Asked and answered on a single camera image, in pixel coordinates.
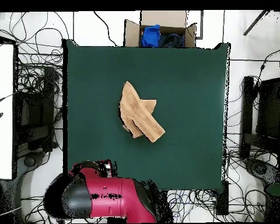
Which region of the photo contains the tan terry towel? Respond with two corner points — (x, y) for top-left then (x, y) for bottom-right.
(118, 80), (166, 144)

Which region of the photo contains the grey round caster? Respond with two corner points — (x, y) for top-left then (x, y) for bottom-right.
(23, 155), (38, 168)

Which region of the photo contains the black equipment rack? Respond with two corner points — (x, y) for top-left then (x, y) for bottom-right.
(239, 75), (280, 159)
(15, 66), (60, 153)

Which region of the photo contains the dark green table cloth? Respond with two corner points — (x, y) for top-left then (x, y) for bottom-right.
(62, 38), (231, 191)

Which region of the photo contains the black rectangular block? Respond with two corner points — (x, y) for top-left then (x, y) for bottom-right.
(215, 180), (229, 215)

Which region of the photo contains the white side table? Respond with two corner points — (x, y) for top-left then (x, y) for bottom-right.
(0, 43), (15, 180)

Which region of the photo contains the cardboard box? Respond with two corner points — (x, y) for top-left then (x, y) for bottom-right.
(124, 10), (197, 48)

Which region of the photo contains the blue garment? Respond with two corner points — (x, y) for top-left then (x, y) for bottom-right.
(141, 24), (161, 48)

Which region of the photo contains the dark navy garment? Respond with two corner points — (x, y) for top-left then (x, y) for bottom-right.
(158, 32), (186, 48)

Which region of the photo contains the dark speckled chair base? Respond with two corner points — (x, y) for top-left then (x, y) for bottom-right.
(244, 157), (280, 187)

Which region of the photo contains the grey metal bar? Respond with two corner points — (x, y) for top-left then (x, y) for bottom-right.
(243, 10), (271, 36)

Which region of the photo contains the black cable tangle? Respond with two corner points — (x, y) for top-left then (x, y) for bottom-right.
(166, 188), (218, 222)
(0, 11), (71, 94)
(225, 130), (271, 222)

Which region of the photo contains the long black cable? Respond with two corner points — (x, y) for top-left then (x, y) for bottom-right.
(93, 10), (118, 47)

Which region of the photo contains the black metal frame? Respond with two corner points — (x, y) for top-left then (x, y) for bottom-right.
(195, 10), (204, 40)

